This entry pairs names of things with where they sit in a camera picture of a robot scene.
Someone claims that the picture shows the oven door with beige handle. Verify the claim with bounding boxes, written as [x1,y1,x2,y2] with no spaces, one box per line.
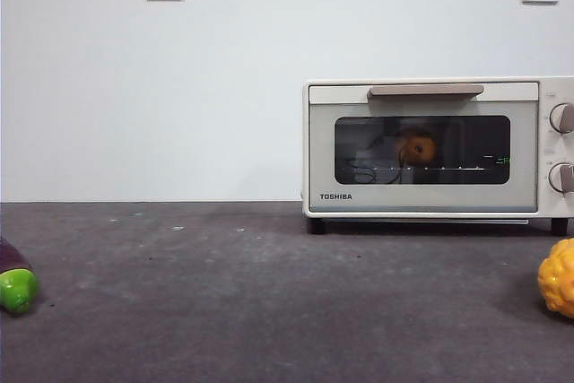
[308,82,541,213]

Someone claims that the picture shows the brown potato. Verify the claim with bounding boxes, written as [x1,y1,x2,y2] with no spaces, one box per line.
[396,127,439,167]

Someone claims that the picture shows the white toaster oven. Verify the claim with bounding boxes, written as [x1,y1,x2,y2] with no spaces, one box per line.
[303,77,574,235]

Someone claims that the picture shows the beige oven knob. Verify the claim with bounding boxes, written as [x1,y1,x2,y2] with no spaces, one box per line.
[550,103,574,135]
[549,161,574,194]

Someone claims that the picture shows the yellow bumpy vegetable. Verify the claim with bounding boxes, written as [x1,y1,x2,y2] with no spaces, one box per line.
[537,238,574,315]

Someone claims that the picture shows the purple eggplant with green cap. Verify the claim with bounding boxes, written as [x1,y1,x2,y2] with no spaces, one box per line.
[0,237,40,316]

